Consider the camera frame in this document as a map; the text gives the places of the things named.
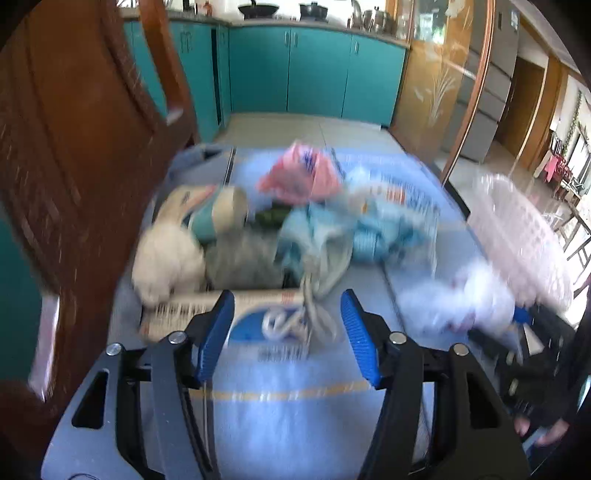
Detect grey-green bag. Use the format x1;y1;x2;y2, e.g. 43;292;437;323
203;228;296;291

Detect wood-framed glass cabinet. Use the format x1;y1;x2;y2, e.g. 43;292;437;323
390;0;495;185

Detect brown wooden chair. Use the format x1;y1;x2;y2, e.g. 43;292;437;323
0;0;199;462

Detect blue and white plastic package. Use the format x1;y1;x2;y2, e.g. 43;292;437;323
342;157;441;268

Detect black cooking pot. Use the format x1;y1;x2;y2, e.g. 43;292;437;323
299;2;329;21

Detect pink plastic mesh basket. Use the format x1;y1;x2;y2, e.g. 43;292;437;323
466;173;575;315

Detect wooden door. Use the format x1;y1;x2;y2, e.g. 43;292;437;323
496;55;546;158

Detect white and blue carton box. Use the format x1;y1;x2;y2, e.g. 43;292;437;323
139;288;315;365

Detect black wok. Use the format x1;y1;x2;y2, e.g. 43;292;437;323
238;1;281;20

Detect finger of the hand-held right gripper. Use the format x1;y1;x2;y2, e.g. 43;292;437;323
467;305;532;358

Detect pink garment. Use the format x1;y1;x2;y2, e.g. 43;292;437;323
256;141;345;206

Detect silver refrigerator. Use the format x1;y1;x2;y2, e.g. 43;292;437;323
443;9;520;162

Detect cream fluffy garment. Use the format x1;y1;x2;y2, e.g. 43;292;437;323
131;222;206;308

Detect light blue plastic bag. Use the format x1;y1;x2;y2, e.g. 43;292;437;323
277;203;356;296

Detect white fluffy cloth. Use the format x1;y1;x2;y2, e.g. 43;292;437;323
397;258;522;342

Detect white cord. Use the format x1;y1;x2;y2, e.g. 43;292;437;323
261;272;340;344

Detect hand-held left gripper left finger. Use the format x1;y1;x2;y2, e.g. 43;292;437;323
41;290;236;480

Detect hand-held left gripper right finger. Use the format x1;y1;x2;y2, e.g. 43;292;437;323
340;290;532;480

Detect steel pot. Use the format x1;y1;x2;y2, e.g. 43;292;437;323
351;2;398;33

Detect teal base cabinets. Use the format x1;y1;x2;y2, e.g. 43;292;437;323
122;19;409;144

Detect person's right hand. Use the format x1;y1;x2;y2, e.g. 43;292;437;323
513;412;571;448

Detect dark green wrapper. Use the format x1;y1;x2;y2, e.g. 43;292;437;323
254;205;289;227

